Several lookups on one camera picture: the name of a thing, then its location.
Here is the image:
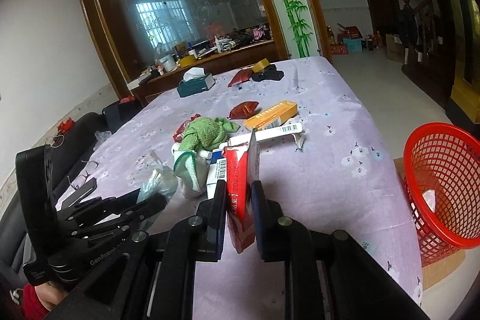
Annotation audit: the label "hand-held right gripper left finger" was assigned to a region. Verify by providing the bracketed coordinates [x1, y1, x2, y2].
[50, 179, 229, 320]

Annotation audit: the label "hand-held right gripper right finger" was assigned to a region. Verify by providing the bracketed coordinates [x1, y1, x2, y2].
[250, 181, 432, 320]

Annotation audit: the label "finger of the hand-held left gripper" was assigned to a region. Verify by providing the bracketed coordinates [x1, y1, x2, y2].
[59, 189, 143, 228]
[80, 193, 168, 243]

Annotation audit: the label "red carton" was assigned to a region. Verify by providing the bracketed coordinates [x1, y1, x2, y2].
[222, 128, 260, 254]

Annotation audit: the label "clear plastic bag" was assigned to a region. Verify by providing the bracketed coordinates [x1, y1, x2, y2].
[136, 151, 179, 205]

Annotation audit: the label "blue and white box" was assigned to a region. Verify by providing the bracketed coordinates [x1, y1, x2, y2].
[204, 149, 230, 199]

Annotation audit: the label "white cloth with green trim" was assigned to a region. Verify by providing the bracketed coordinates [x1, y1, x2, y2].
[171, 142, 211, 199]

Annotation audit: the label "green towel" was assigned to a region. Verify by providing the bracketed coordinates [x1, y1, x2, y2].
[178, 116, 241, 153]

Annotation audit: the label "long white box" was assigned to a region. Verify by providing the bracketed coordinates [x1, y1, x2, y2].
[227, 122, 307, 150]

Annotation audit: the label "orange box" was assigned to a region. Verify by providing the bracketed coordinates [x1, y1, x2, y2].
[243, 100, 299, 130]

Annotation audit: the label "red plastic basket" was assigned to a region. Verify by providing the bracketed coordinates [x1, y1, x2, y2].
[403, 122, 480, 267]

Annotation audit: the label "person's left forearm red sleeve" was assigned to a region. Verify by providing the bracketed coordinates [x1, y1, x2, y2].
[20, 284, 69, 319]

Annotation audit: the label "black phone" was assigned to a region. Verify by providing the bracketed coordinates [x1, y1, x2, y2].
[60, 178, 98, 210]

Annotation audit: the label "eyeglasses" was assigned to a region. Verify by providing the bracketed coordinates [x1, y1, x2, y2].
[67, 160, 100, 192]

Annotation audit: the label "purple floral tablecloth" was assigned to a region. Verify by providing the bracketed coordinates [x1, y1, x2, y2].
[56, 55, 424, 320]

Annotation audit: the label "black bag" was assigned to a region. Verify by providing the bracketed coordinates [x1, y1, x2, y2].
[102, 100, 143, 133]

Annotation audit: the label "crumpled red wrapper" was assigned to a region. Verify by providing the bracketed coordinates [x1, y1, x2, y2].
[172, 114, 202, 143]

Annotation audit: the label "red snack packet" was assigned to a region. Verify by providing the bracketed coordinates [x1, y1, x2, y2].
[229, 100, 260, 120]

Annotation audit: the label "teal tissue box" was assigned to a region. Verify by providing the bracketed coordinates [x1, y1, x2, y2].
[176, 67, 217, 98]

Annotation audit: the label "black cloth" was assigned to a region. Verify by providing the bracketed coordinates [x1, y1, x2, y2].
[250, 64, 285, 83]

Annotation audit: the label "dark red flat packet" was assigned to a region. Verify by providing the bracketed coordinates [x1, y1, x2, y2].
[227, 67, 256, 87]

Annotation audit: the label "yellow tape roll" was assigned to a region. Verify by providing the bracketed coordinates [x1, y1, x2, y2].
[250, 58, 271, 74]

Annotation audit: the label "wooden ledge with clutter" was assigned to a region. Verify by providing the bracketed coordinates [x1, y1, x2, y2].
[127, 38, 280, 107]

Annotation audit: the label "white paper scrap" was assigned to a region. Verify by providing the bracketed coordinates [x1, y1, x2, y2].
[421, 189, 438, 214]

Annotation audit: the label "cardboard box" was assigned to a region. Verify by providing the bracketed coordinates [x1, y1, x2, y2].
[385, 33, 408, 64]

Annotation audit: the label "wooden staircase railing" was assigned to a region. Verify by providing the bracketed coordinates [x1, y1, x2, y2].
[397, 0, 463, 108]

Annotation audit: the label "brown wooden door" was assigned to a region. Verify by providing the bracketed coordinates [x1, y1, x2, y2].
[356, 0, 400, 44]

